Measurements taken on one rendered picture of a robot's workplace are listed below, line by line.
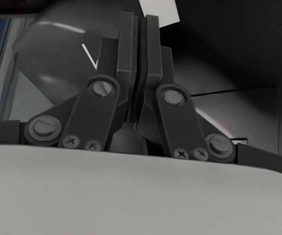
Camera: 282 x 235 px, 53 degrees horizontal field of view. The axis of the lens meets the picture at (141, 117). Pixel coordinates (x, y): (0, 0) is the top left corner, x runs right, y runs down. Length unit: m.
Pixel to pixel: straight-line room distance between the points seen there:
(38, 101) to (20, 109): 0.07
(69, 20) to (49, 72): 0.04
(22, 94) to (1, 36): 0.40
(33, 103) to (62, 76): 0.93
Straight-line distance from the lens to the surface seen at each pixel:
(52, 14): 0.17
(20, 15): 0.30
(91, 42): 0.16
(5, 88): 1.16
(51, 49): 0.18
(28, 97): 1.13
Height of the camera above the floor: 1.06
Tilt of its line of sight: 22 degrees down
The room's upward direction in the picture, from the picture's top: 177 degrees counter-clockwise
